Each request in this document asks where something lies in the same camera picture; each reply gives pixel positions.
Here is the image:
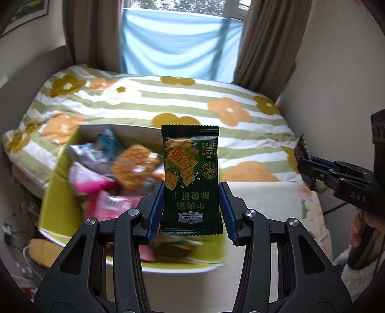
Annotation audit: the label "window frame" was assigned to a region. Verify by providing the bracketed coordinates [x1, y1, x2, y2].
[123, 0, 251, 21]

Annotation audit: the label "floral striped blanket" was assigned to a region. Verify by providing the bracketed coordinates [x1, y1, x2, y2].
[1, 64, 333, 265]

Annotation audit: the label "brown snack packet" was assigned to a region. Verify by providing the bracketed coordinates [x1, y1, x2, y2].
[294, 135, 315, 191]

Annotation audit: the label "silver blue snack packet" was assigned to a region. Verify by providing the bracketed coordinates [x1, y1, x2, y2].
[68, 128, 121, 169]

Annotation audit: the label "brown curtain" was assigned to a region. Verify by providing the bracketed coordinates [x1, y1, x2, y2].
[233, 0, 313, 101]
[64, 0, 124, 73]

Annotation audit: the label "pink white snack packet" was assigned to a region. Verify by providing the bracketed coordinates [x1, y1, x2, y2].
[86, 191, 139, 225]

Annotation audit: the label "waffle biscuit packet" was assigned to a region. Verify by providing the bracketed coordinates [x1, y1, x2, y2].
[112, 144, 163, 190]

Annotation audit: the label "black cable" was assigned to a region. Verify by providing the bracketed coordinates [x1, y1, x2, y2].
[321, 201, 351, 215]

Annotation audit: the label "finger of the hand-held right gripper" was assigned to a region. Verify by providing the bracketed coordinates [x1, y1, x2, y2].
[299, 159, 339, 192]
[310, 155, 341, 170]

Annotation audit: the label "framed wall picture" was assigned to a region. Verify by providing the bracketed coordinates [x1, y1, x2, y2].
[0, 0, 49, 38]

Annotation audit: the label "bright pink snack packet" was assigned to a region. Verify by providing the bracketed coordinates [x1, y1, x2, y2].
[69, 163, 121, 195]

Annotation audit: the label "pink cloth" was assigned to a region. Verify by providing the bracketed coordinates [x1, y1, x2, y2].
[12, 165, 31, 189]

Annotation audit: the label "tangled cables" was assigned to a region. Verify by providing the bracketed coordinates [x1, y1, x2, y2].
[1, 211, 27, 250]

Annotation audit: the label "person's right hand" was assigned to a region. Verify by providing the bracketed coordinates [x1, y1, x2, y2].
[349, 209, 385, 250]

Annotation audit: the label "person's right forearm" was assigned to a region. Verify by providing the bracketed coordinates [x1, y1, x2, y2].
[341, 250, 385, 313]

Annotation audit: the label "light blue window cloth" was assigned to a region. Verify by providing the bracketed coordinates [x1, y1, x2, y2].
[120, 8, 245, 83]

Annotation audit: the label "green cardboard box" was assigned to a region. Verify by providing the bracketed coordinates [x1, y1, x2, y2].
[38, 123, 229, 273]

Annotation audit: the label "dark green cracker packet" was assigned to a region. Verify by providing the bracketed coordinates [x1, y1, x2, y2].
[161, 124, 224, 236]

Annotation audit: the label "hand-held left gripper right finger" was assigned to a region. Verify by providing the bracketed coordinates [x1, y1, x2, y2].
[218, 181, 352, 313]

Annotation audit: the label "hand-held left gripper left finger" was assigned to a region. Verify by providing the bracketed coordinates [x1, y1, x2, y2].
[33, 181, 165, 313]

